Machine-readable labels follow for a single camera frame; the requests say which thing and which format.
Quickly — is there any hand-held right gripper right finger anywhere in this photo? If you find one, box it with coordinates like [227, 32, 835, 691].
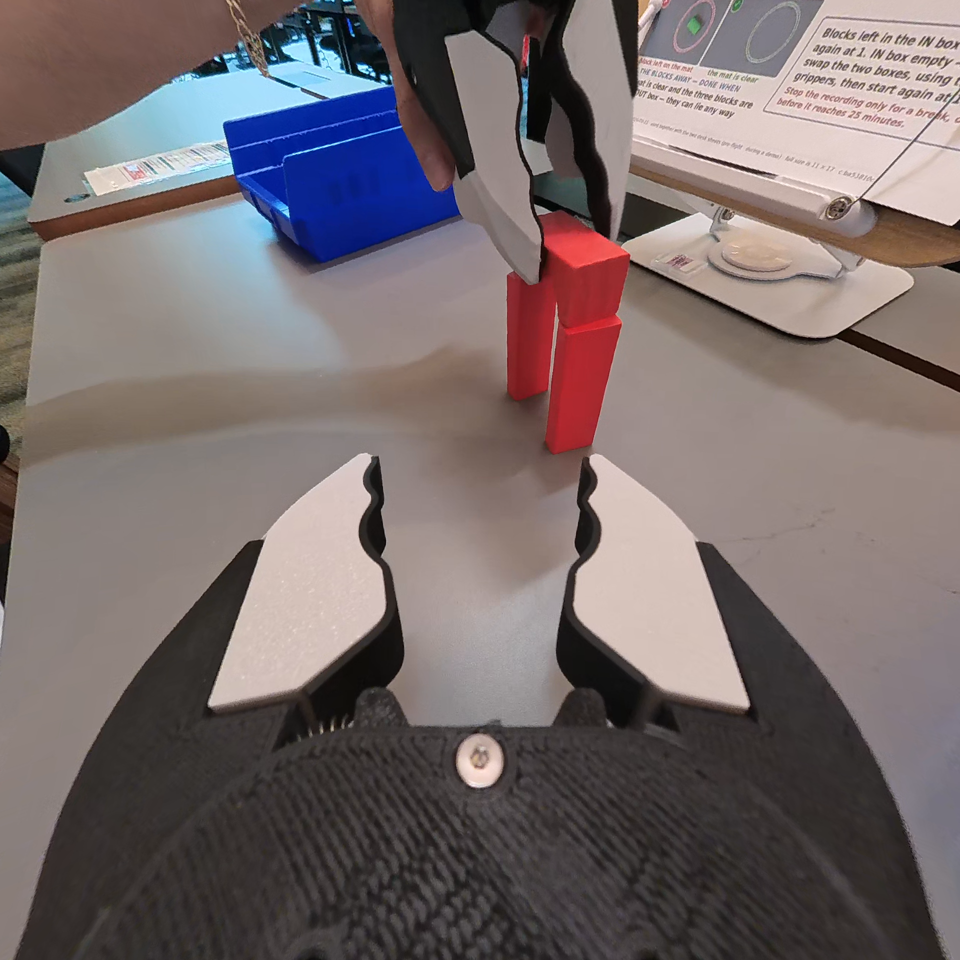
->
[558, 453, 753, 729]

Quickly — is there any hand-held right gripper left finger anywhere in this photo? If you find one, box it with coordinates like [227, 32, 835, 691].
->
[206, 452, 402, 714]

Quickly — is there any red arch block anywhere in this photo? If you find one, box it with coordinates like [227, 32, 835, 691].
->
[540, 211, 631, 324]

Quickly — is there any instruction sheet on wooden stand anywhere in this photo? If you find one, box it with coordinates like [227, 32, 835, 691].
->
[621, 0, 960, 339]

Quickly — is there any blue plastic bin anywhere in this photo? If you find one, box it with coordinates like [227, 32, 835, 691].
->
[223, 103, 462, 264]

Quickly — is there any printed instruction sheet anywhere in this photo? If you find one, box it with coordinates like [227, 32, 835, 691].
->
[633, 0, 960, 226]

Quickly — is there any wood-edged grey desk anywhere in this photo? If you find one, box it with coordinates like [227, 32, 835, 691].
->
[26, 58, 399, 243]

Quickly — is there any gold chain bracelet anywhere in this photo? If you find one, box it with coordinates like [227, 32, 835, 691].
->
[225, 0, 271, 79]

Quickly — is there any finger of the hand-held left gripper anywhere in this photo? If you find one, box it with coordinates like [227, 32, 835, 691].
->
[525, 0, 640, 243]
[444, 28, 554, 287]

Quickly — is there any person's left hand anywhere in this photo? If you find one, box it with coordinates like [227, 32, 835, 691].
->
[354, 0, 459, 193]

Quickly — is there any person's left forearm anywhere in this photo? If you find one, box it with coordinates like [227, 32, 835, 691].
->
[0, 0, 369, 151]

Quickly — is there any red plank block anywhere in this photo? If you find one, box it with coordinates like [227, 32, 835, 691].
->
[507, 270, 558, 402]
[545, 315, 624, 456]

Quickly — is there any label sheet in plastic sleeve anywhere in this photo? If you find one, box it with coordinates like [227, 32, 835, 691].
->
[84, 142, 232, 190]

